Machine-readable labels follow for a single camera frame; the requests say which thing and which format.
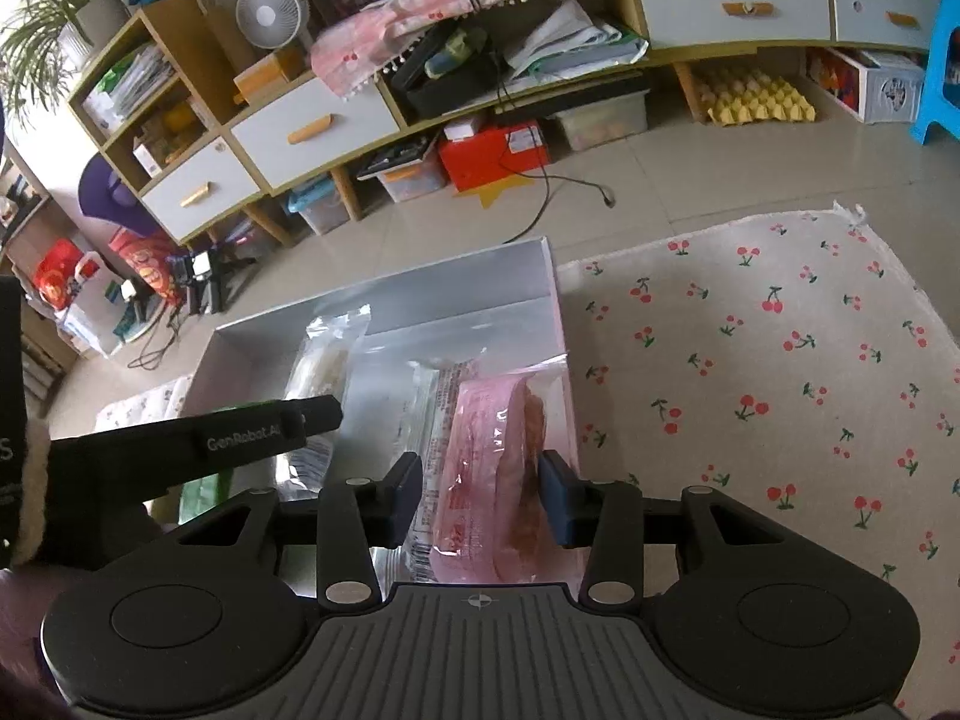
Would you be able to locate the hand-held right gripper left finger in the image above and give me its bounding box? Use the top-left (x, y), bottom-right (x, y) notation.
top-left (154, 451), bottom-right (425, 611)

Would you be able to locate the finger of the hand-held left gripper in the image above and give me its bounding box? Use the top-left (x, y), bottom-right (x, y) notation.
top-left (49, 394), bottom-right (344, 500)

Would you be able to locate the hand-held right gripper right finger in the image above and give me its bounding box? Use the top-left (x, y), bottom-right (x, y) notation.
top-left (538, 450), bottom-right (800, 608)

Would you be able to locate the green snack packet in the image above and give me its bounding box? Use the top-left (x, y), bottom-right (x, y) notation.
top-left (178, 471), bottom-right (233, 522)

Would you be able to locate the pink snack packet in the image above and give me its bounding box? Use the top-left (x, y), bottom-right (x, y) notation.
top-left (435, 355), bottom-right (575, 586)

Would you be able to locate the clear packet of beige pastry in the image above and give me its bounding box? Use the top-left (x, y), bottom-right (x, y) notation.
top-left (281, 304), bottom-right (374, 492)

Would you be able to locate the grey cardboard box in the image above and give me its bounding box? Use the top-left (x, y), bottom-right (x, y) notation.
top-left (180, 236), bottom-right (582, 586)

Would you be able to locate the person's left forearm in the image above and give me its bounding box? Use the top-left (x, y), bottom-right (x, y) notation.
top-left (0, 420), bottom-right (83, 720)

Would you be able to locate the white floral cloth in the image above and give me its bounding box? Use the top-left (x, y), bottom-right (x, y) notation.
top-left (94, 375), bottom-right (196, 436)

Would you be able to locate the white plastic bag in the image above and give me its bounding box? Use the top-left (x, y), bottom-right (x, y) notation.
top-left (60, 277), bottom-right (151, 357)

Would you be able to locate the red and white shopping bag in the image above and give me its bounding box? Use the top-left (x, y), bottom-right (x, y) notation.
top-left (30, 236), bottom-right (110, 316)

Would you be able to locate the wooden side shelf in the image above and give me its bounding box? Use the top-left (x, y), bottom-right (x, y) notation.
top-left (0, 142), bottom-right (83, 421)

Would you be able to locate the black tripod device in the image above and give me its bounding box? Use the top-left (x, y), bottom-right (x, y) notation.
top-left (169, 247), bottom-right (256, 316)

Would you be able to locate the red printed bag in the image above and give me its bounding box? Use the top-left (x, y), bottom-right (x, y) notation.
top-left (109, 229), bottom-right (188, 308)

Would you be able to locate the purple fabric item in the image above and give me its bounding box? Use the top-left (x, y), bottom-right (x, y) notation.
top-left (77, 152), bottom-right (177, 245)

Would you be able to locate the cherry print mat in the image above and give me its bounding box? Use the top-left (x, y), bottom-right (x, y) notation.
top-left (555, 202), bottom-right (960, 720)

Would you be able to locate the clear bin with blue lid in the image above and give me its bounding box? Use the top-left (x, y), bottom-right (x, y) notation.
top-left (289, 178), bottom-right (353, 235)

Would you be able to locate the white cabinet drawer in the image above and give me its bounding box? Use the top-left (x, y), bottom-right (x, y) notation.
top-left (831, 0), bottom-right (944, 53)
top-left (141, 136), bottom-right (263, 241)
top-left (229, 75), bottom-right (402, 192)
top-left (634, 0), bottom-right (835, 46)

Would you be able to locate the yellow round fruit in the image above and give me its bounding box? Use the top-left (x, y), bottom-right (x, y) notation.
top-left (161, 101), bottom-right (200, 140)

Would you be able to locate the stack of papers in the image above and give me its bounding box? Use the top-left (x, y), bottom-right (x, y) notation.
top-left (81, 45), bottom-right (177, 128)

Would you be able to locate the yellow star floor sticker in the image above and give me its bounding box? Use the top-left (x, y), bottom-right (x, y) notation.
top-left (461, 172), bottom-right (537, 209)

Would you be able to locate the clear bin with orange contents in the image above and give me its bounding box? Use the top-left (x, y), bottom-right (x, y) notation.
top-left (375, 157), bottom-right (449, 203)

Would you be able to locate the black tablet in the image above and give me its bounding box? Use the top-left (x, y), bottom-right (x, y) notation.
top-left (356, 136), bottom-right (442, 181)

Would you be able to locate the red cardboard box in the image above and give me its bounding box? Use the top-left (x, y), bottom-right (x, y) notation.
top-left (437, 120), bottom-right (552, 194)

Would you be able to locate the potted green plant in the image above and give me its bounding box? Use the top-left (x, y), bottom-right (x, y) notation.
top-left (0, 0), bottom-right (136, 102)

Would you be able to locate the long wooden cabinet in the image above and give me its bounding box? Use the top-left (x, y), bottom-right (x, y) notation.
top-left (67, 0), bottom-right (946, 248)

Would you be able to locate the small wooden box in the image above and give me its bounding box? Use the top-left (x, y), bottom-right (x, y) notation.
top-left (231, 51), bottom-right (290, 106)

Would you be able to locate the clear bin with dark lid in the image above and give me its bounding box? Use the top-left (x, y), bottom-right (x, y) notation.
top-left (551, 79), bottom-right (650, 152)

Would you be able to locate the black open case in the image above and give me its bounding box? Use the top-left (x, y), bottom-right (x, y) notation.
top-left (390, 26), bottom-right (503, 117)

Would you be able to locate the pink cherry print cloth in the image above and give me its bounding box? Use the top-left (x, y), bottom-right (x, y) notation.
top-left (310, 0), bottom-right (743, 102)

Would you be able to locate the small white desk fan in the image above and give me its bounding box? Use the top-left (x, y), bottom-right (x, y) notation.
top-left (235, 0), bottom-right (310, 53)

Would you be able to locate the yellow egg tray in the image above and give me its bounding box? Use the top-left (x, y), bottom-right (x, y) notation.
top-left (690, 64), bottom-right (818, 126)

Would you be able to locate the pile of plastic bags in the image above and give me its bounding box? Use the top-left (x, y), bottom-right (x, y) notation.
top-left (502, 0), bottom-right (650, 80)

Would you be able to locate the white decorative box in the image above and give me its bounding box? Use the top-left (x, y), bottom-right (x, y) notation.
top-left (806, 46), bottom-right (927, 125)

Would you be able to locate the blue plastic stool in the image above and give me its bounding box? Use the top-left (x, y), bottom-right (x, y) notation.
top-left (907, 0), bottom-right (960, 147)

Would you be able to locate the black tangled cable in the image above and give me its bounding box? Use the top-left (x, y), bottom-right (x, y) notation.
top-left (124, 300), bottom-right (188, 372)

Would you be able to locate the black power cable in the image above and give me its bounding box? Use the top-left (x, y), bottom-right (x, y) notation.
top-left (499, 169), bottom-right (620, 241)

